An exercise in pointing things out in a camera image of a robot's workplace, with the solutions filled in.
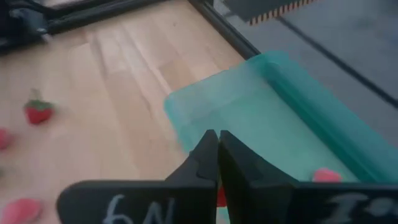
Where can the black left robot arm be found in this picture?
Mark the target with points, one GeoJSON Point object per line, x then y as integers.
{"type": "Point", "coordinates": [21, 21]}

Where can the red toy strawberry long stem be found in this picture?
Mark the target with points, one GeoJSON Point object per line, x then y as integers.
{"type": "Point", "coordinates": [3, 139]}

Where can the pink toy peach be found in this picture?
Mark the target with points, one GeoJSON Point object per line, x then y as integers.
{"type": "Point", "coordinates": [20, 212]}
{"type": "Point", "coordinates": [326, 176]}

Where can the teal translucent tupperware box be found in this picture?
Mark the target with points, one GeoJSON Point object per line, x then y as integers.
{"type": "Point", "coordinates": [248, 118]}

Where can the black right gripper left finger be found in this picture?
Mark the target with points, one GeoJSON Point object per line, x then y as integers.
{"type": "Point", "coordinates": [155, 202]}

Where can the hazard striped floor plate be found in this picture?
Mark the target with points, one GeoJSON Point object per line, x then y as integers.
{"type": "Point", "coordinates": [248, 7]}

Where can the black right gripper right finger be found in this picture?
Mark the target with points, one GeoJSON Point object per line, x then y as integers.
{"type": "Point", "coordinates": [280, 202]}

